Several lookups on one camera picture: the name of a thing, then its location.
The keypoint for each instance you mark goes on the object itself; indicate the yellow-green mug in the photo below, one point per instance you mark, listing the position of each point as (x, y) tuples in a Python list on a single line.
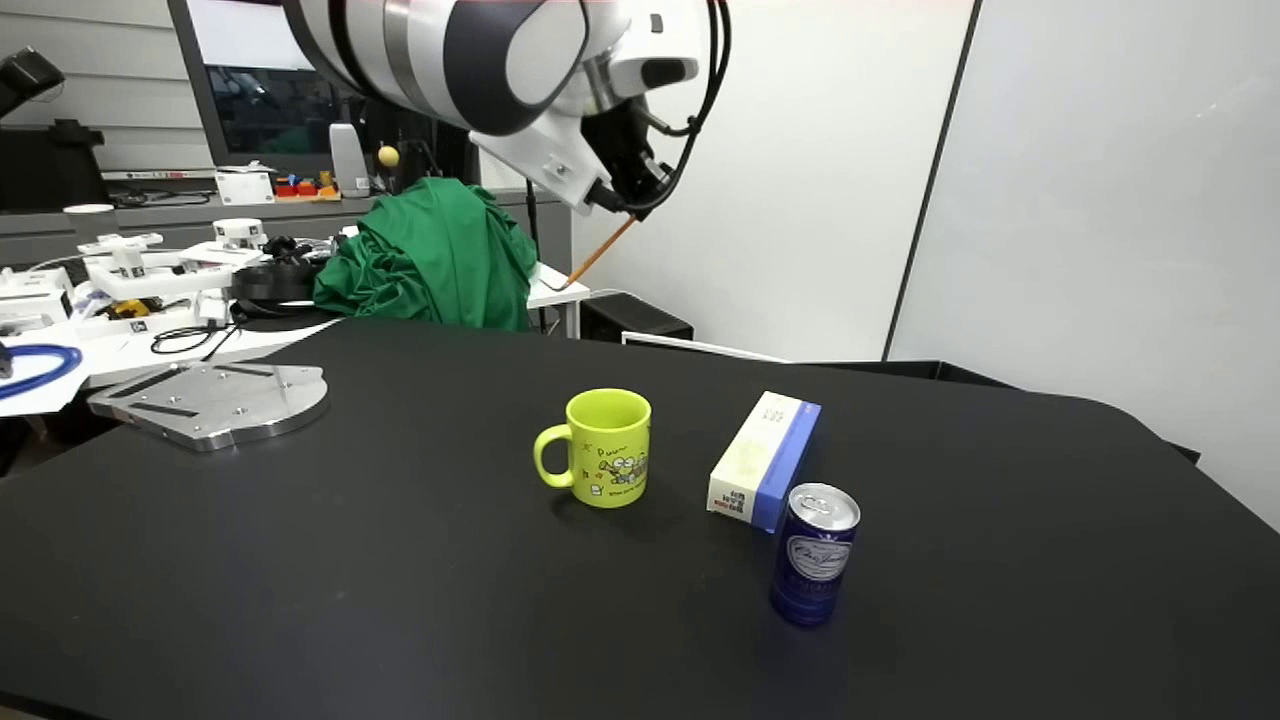
[(608, 452)]

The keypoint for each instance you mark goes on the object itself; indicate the grey metal plate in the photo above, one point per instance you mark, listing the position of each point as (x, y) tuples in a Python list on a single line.
[(215, 397)]

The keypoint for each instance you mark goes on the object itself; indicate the black round device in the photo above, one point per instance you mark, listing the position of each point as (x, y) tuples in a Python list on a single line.
[(272, 281)]

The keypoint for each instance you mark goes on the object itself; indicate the white and blue carton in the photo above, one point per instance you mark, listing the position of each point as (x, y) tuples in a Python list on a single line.
[(756, 463)]

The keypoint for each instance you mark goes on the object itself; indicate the blue drink can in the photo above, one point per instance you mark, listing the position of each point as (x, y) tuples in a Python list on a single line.
[(819, 554)]

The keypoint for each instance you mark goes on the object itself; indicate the white printed parts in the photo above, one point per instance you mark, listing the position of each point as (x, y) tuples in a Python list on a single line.
[(160, 261)]

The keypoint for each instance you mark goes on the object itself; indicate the small white box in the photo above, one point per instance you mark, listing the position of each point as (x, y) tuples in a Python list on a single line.
[(243, 185)]

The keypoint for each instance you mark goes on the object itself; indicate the yellow ball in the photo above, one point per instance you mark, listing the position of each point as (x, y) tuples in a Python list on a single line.
[(389, 156)]

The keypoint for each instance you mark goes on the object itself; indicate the white side table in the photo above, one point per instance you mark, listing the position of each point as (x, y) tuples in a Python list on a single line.
[(93, 340)]

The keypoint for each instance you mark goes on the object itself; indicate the computer monitor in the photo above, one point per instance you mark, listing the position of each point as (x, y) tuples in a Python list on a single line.
[(265, 82)]

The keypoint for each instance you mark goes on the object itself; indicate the white speaker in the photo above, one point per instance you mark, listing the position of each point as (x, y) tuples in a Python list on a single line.
[(348, 162)]

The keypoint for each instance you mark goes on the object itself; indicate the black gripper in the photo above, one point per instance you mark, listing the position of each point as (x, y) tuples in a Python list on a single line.
[(627, 142)]

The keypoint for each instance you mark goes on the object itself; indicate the grey desk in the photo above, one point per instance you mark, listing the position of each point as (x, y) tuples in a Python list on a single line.
[(160, 215)]

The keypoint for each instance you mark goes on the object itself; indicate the black box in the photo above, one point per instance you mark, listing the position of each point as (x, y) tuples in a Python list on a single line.
[(639, 316)]

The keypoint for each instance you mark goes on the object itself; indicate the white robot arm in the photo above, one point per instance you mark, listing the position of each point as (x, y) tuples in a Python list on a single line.
[(465, 63)]

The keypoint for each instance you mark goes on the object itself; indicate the black equipment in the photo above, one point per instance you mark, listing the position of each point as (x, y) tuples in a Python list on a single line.
[(47, 153)]

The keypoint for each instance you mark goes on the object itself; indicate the green cloth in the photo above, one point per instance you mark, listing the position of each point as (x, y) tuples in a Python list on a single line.
[(426, 253)]

